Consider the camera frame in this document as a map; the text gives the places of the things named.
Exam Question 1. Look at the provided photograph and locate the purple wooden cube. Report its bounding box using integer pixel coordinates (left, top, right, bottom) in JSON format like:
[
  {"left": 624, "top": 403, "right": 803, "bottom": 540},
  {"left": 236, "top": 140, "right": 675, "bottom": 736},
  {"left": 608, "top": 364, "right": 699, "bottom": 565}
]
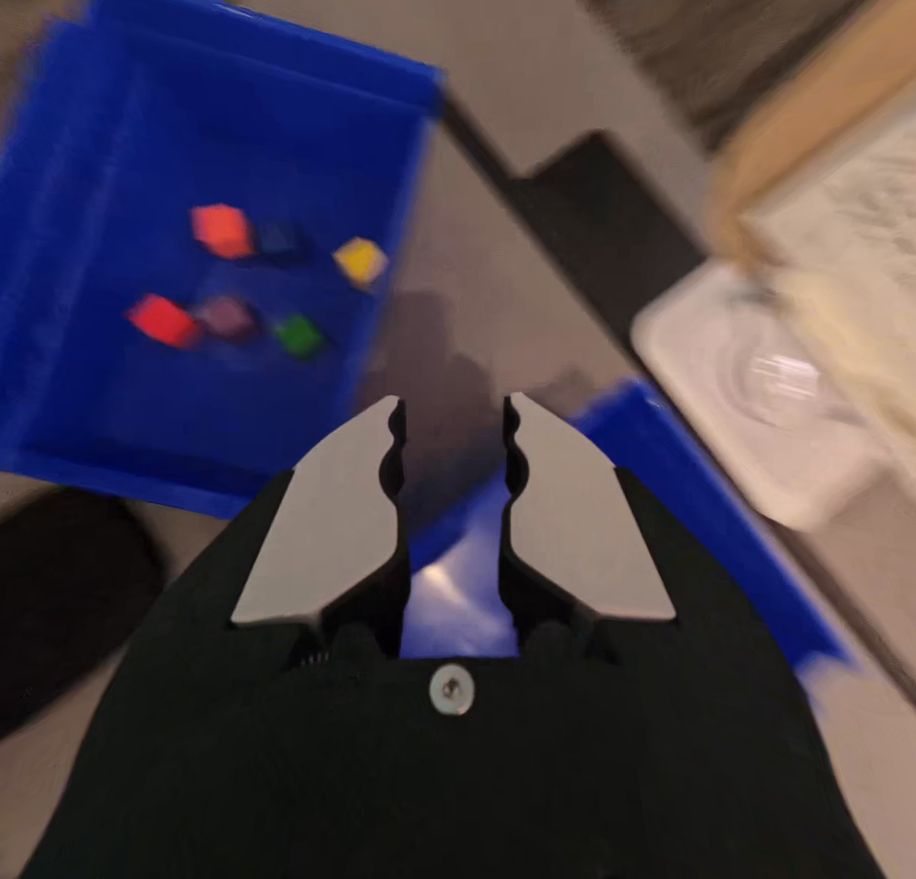
[{"left": 197, "top": 296, "right": 259, "bottom": 342}]

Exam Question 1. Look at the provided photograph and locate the orange wooden cube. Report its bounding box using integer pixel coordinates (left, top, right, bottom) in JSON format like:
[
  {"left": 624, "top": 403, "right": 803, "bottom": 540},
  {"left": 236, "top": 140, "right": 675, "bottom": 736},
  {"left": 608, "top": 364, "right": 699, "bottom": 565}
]
[{"left": 191, "top": 205, "right": 255, "bottom": 259}]

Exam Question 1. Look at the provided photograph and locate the green wooden cube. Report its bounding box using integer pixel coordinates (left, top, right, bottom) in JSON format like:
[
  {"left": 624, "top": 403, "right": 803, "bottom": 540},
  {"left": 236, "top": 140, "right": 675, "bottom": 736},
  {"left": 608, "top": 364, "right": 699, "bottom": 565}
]
[{"left": 275, "top": 314, "right": 326, "bottom": 356}]

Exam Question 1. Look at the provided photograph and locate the blue wooden cube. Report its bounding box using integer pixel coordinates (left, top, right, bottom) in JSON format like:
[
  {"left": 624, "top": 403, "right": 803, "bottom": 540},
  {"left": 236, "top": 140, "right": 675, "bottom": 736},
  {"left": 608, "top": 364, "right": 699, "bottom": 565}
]
[{"left": 254, "top": 221, "right": 305, "bottom": 265}]

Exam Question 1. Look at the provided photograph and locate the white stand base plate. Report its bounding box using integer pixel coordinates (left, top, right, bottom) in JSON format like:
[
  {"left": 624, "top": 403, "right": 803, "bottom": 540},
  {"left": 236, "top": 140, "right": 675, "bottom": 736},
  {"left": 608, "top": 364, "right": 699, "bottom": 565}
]
[{"left": 632, "top": 262, "right": 899, "bottom": 529}]

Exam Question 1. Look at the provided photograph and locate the blue plastic bin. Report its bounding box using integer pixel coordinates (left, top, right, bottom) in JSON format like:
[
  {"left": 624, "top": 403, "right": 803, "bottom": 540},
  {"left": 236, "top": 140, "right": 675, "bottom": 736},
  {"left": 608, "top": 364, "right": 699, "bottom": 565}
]
[
  {"left": 401, "top": 378, "right": 856, "bottom": 680},
  {"left": 0, "top": 0, "right": 445, "bottom": 521}
]

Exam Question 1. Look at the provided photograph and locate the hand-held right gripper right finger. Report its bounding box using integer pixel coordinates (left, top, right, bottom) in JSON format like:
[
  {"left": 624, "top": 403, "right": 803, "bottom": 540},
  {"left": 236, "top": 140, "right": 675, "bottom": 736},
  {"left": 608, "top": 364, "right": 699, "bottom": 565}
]
[{"left": 500, "top": 393, "right": 677, "bottom": 644}]

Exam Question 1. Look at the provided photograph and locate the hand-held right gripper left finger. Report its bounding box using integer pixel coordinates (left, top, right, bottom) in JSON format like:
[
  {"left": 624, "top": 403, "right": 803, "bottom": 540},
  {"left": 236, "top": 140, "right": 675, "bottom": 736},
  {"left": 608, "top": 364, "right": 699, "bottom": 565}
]
[{"left": 230, "top": 394, "right": 409, "bottom": 644}]

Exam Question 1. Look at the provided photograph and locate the yellow wooden cube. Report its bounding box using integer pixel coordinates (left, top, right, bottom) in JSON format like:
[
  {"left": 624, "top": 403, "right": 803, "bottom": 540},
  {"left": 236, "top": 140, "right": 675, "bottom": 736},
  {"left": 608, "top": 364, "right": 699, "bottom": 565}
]
[{"left": 333, "top": 237, "right": 389, "bottom": 290}]

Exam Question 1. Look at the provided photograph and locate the red wooden cube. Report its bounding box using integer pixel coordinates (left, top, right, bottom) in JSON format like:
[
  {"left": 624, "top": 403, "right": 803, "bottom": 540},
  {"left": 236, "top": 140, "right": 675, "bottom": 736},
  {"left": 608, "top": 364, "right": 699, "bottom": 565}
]
[{"left": 127, "top": 294, "right": 201, "bottom": 347}]

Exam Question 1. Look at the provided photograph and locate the wooden display board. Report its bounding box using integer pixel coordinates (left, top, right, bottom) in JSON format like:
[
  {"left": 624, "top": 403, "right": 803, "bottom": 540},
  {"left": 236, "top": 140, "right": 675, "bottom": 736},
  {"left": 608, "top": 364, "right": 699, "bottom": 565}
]
[{"left": 708, "top": 0, "right": 916, "bottom": 265}]

